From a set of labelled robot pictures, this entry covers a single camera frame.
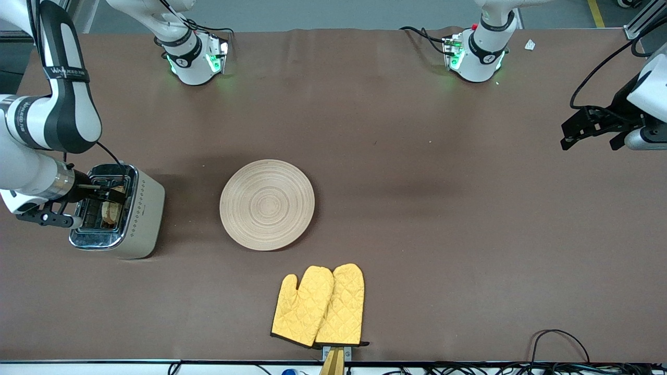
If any black cable bundle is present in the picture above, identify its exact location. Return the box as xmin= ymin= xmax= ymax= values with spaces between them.
xmin=383 ymin=361 xmax=667 ymax=375

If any black arm base cable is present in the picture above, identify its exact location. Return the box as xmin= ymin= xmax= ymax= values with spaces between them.
xmin=156 ymin=0 xmax=235 ymax=36
xmin=399 ymin=26 xmax=450 ymax=56

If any round wooden plate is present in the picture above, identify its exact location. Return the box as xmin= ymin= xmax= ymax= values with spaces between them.
xmin=219 ymin=159 xmax=315 ymax=252

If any brown toast slice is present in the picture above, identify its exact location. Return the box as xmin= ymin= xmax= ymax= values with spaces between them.
xmin=101 ymin=200 xmax=123 ymax=228

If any black right arm base cable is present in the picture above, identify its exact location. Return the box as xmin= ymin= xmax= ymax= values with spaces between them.
xmin=156 ymin=0 xmax=235 ymax=36

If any yellow quilted oven mitt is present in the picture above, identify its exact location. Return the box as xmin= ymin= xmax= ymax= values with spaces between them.
xmin=270 ymin=266 xmax=335 ymax=348
xmin=314 ymin=263 xmax=370 ymax=347

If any wooden stick with metal bracket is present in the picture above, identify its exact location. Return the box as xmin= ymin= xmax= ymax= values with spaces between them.
xmin=319 ymin=345 xmax=352 ymax=375

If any beige chrome two-slot toaster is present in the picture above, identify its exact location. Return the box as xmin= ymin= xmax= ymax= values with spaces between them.
xmin=69 ymin=163 xmax=166 ymax=260

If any black left arm base cable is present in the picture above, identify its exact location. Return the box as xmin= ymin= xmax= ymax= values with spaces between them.
xmin=399 ymin=26 xmax=450 ymax=56

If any black looped cable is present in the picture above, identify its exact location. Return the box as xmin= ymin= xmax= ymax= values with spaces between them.
xmin=531 ymin=329 xmax=592 ymax=364

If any black right arm wrist cable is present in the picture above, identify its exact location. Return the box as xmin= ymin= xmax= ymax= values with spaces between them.
xmin=96 ymin=141 xmax=129 ymax=179

